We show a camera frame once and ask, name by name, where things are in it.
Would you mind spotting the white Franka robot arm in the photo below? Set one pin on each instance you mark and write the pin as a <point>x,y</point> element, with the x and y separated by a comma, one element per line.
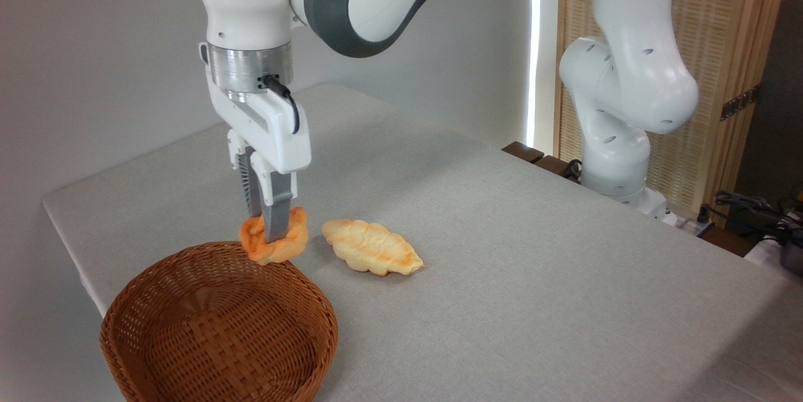
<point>633,76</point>

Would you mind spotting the black plug in power strip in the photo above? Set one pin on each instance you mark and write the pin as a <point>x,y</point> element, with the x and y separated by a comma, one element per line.
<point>704,214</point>

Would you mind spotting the bamboo folding screen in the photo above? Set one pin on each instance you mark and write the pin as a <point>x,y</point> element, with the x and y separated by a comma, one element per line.
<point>721,26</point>

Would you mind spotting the brown wicker basket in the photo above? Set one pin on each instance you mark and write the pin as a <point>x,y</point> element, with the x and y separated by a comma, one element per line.
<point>219,339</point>

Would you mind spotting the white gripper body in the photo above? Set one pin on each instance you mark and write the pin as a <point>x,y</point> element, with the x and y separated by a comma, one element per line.
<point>276,135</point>

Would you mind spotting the long pale leaf-shaped bread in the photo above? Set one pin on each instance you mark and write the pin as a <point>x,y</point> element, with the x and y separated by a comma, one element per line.
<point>373,248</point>

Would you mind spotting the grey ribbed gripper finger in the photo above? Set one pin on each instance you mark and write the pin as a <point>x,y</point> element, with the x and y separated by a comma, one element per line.
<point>276,207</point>
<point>248,182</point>

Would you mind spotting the round orange bread bun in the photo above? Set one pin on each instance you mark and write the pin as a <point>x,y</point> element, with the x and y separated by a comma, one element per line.
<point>295,236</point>

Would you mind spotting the grey tablecloth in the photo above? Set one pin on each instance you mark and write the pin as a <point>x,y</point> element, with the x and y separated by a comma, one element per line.
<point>533,295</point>

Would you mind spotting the dark metal screen hinge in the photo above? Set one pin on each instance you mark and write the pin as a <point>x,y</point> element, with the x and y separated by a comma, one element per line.
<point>740,103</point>

